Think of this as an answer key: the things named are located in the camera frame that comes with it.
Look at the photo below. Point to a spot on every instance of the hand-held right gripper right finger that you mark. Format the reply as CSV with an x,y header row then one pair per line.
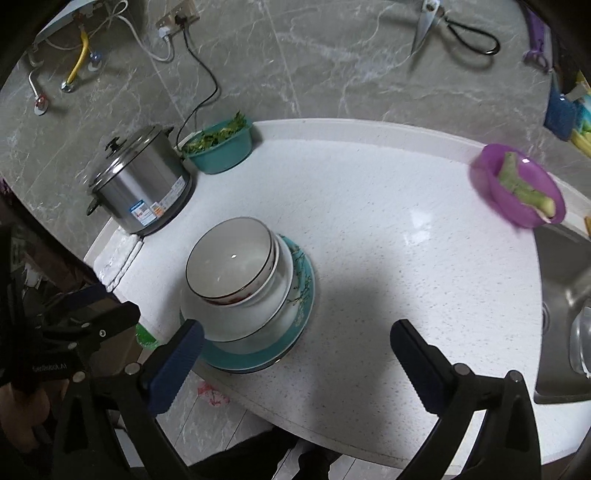
x,y
415,369

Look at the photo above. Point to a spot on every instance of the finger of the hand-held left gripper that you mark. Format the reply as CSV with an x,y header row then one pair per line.
x,y
87,295
115,318

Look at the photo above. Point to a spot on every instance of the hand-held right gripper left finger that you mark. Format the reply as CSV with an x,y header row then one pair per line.
x,y
178,364

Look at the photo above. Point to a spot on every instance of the large white bowl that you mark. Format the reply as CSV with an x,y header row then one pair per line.
x,y
258,323

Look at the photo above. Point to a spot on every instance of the white bowl with dark rim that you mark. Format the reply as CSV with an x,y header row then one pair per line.
x,y
231,258

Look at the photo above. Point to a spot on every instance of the small white bowl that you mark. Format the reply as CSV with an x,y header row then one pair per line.
x,y
277,272

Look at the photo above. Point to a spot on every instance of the person's left hand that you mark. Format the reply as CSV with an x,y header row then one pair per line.
x,y
27,410

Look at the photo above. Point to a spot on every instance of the small green object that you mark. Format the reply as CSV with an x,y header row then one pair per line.
x,y
145,337

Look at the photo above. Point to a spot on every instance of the white cloth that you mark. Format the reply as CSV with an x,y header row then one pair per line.
x,y
120,263

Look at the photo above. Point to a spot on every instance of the stainless steel rice cooker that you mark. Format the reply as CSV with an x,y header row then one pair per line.
x,y
138,184

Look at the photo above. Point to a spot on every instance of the person's dark legs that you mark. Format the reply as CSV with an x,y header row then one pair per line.
x,y
277,457

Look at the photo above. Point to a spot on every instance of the stainless steel sink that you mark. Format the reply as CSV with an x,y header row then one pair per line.
x,y
558,286

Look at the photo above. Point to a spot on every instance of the clear glass bowl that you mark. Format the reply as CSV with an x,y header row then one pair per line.
x,y
581,337

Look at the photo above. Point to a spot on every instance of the leafy greens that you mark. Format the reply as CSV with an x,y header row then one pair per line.
x,y
207,138

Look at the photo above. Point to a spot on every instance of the purple plastic bowl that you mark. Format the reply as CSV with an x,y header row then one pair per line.
x,y
489,184

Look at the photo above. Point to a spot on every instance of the peeled green vegetable stem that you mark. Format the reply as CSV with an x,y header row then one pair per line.
x,y
521,189

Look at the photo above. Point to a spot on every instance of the white water heater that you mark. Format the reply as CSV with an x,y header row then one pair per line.
x,y
64,18

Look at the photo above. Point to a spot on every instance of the yellow dish soap bottle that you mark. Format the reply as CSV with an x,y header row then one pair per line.
x,y
584,134

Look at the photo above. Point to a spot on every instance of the blue cup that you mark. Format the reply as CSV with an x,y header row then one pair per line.
x,y
558,115

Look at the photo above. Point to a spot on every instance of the purple peeler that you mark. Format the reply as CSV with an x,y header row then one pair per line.
x,y
535,41

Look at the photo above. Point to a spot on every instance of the wall power outlet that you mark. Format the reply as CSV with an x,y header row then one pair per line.
x,y
184,9

